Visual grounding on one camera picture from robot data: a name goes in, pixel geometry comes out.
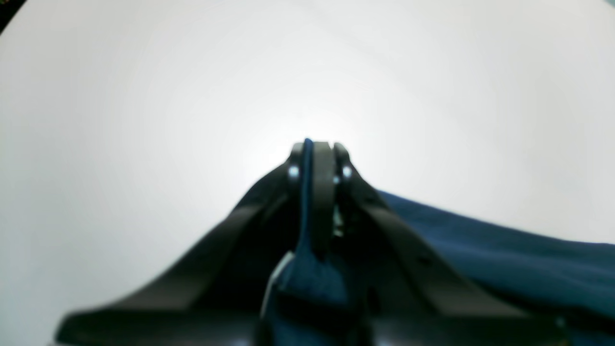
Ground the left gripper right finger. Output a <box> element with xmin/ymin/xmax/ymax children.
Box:
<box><xmin>310</xmin><ymin>142</ymin><xmax>570</xmax><ymax>346</ymax></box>

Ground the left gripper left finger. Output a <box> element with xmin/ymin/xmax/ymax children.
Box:
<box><xmin>55</xmin><ymin>144</ymin><xmax>303</xmax><ymax>346</ymax></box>

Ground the dark blue T-shirt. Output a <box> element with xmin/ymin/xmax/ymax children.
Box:
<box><xmin>261</xmin><ymin>139</ymin><xmax>614</xmax><ymax>346</ymax></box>

